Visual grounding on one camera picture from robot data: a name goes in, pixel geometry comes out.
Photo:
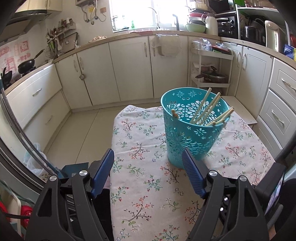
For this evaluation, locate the floral tablecloth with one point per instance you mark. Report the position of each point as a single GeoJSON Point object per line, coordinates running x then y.
{"type": "Point", "coordinates": [153, 200]}

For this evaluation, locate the red slipper on rack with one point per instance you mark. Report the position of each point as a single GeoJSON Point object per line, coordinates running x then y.
{"type": "Point", "coordinates": [25, 211]}

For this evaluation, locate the wall water heater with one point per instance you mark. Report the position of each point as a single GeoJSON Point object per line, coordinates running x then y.
{"type": "Point", "coordinates": [83, 2]}

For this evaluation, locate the green bowl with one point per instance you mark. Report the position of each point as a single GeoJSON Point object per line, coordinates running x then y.
{"type": "Point", "coordinates": [197, 28]}

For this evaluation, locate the wooden board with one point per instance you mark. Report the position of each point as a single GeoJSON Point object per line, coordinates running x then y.
{"type": "Point", "coordinates": [240, 110]}

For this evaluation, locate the blue dustpan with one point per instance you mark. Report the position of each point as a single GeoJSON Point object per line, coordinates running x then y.
{"type": "Point", "coordinates": [72, 169]}

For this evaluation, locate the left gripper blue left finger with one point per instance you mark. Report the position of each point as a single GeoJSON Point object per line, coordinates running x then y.
{"type": "Point", "coordinates": [101, 172]}

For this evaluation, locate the white storage trolley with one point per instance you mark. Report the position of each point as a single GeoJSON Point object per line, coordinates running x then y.
{"type": "Point", "coordinates": [210, 65]}

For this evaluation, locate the black frying pan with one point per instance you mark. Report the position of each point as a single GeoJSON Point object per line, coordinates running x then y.
{"type": "Point", "coordinates": [28, 64]}

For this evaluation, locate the teal perforated plastic basket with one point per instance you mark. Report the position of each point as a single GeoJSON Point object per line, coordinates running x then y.
{"type": "Point", "coordinates": [180, 133]}

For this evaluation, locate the white electric kettle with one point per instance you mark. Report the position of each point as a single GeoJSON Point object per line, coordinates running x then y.
{"type": "Point", "coordinates": [275, 37]}

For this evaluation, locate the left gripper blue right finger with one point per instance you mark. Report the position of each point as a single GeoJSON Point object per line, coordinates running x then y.
{"type": "Point", "coordinates": [196, 171]}

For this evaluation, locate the dark cooking pot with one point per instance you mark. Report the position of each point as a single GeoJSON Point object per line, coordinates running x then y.
{"type": "Point", "coordinates": [213, 76]}

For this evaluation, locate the black microwave oven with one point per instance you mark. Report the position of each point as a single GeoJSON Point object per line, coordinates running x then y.
{"type": "Point", "coordinates": [227, 27]}

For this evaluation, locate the white thermos jug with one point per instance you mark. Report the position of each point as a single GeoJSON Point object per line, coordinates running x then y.
{"type": "Point", "coordinates": [211, 26]}

